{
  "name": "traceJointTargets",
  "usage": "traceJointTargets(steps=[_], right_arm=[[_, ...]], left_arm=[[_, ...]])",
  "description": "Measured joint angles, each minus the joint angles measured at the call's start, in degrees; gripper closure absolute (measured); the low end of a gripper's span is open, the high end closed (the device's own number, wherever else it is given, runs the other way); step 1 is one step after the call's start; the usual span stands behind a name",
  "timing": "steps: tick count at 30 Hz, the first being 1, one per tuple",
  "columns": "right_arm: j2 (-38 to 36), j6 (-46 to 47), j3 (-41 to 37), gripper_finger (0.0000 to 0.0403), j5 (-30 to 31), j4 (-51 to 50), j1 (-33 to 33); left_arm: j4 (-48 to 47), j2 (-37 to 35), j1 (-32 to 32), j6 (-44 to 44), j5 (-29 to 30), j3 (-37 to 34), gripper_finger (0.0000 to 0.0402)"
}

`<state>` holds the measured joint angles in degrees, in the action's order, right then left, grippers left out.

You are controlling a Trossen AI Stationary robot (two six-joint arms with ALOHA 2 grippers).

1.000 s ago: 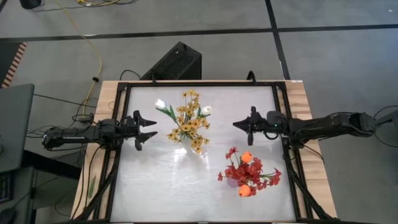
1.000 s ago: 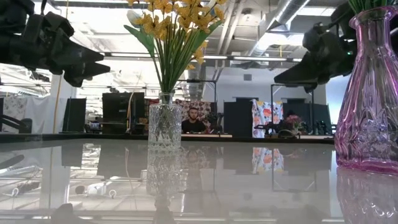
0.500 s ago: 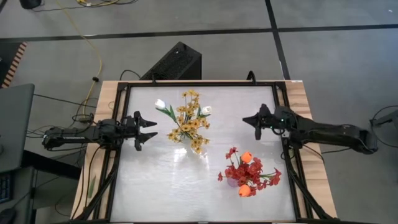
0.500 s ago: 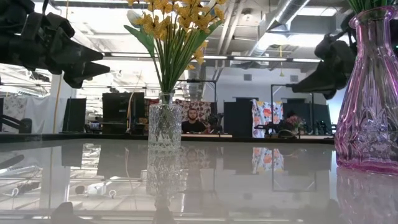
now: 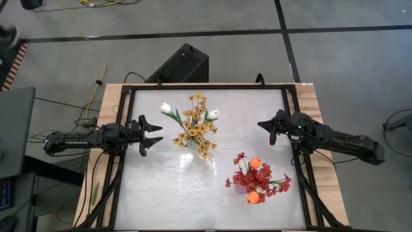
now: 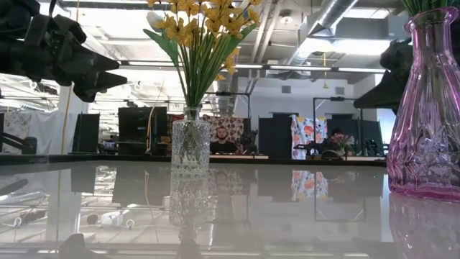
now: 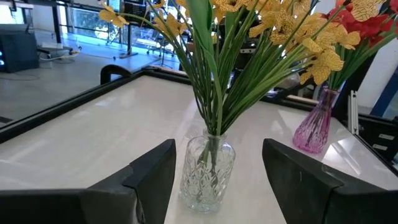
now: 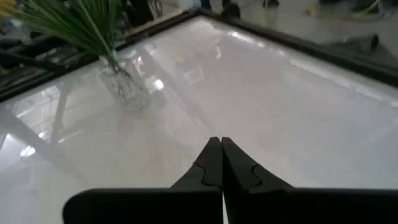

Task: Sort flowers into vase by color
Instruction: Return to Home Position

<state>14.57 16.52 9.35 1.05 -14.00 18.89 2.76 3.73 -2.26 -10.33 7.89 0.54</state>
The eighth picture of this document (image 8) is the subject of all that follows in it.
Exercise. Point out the clear glass vase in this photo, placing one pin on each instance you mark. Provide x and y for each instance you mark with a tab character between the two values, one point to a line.
124	90

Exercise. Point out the person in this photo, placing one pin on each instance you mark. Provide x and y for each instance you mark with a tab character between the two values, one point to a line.
231	12

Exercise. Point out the black metal table frame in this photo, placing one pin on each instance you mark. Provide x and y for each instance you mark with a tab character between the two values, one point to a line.
280	40

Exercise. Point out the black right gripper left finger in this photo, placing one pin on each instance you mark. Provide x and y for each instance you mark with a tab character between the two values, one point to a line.
208	171

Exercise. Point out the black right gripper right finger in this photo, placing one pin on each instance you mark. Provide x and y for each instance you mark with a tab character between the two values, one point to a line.
239	174

